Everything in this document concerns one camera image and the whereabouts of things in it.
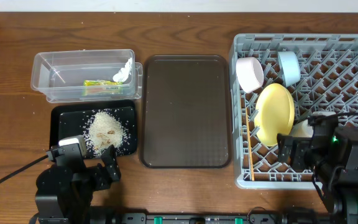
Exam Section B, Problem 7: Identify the pile of rice scraps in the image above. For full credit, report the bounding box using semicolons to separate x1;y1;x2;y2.
80;106;137;158

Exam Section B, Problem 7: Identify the small pale green cup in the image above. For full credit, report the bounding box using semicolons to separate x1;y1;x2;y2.
290;119;314;138

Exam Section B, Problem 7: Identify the grey dishwasher rack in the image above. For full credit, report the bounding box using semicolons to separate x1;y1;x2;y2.
229;34;358;189

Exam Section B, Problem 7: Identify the yellow plate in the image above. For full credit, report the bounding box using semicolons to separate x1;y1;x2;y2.
254;83;295;147

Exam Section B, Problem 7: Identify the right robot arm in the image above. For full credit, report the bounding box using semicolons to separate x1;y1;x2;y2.
277;114;358;223

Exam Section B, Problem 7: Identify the light blue bowl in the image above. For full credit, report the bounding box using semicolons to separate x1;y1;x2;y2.
278;52;301;87

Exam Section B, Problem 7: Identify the clear plastic waste bin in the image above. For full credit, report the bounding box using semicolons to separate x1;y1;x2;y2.
30;49;143;103

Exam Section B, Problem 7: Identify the wooden chopstick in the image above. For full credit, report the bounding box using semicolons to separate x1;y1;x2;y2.
245;107;255;181

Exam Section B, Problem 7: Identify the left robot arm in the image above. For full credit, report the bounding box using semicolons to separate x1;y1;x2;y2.
31;135;122;224

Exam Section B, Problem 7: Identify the white tissue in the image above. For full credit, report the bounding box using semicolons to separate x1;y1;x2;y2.
112;58;132;83

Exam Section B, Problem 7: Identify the green orange snack wrapper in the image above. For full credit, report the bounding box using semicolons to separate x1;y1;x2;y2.
82;80;123;96

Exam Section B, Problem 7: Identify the black waste tray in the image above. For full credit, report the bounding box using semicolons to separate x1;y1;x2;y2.
49;100;137;159

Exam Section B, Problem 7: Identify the dark brown serving tray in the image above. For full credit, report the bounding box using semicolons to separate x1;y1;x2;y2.
140;55;232;169

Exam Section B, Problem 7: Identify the pink white bowl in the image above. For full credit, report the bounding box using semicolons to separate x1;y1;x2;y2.
236;57;264;93

